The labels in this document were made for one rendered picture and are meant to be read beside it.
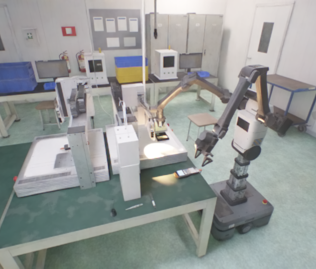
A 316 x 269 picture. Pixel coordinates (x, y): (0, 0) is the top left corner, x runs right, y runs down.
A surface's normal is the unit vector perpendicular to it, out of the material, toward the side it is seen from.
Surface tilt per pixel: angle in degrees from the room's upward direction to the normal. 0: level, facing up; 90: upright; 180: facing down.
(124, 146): 90
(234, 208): 0
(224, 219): 0
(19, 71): 90
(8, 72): 90
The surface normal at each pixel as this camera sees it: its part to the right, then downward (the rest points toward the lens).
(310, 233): 0.00, -0.87
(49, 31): 0.29, 0.47
